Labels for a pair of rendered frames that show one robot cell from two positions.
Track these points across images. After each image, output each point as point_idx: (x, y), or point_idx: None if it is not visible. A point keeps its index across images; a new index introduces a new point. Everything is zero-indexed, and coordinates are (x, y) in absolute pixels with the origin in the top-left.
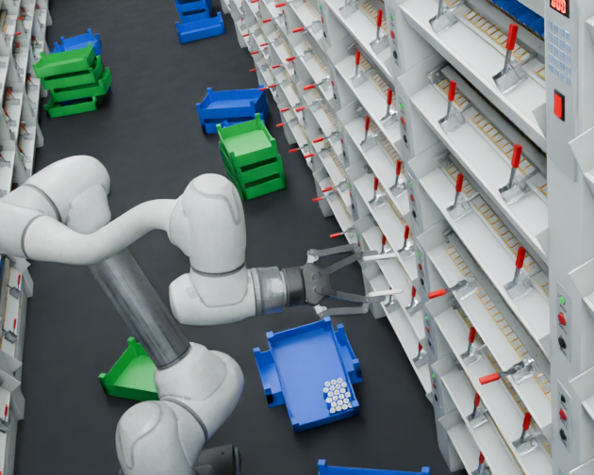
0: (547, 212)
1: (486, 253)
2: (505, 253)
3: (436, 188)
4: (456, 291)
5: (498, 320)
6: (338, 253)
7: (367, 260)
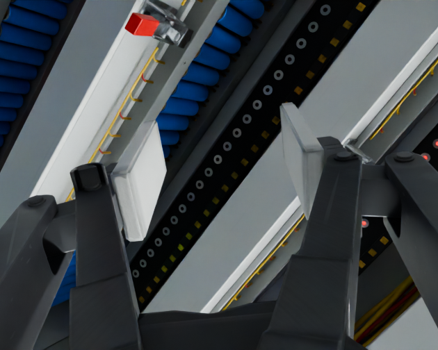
0: None
1: (242, 267)
2: (237, 278)
3: None
4: (152, 37)
5: (101, 134)
6: (416, 258)
7: (302, 199)
